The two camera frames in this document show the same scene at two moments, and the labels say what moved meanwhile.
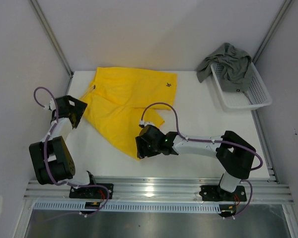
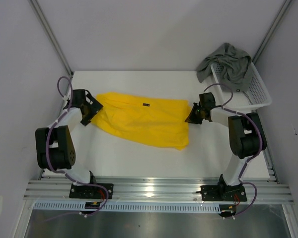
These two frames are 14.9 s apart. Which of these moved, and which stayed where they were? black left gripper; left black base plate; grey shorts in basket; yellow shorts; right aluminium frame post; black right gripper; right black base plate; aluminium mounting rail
Moved: yellow shorts; black right gripper; black left gripper
Stayed: right black base plate; left black base plate; aluminium mounting rail; right aluminium frame post; grey shorts in basket
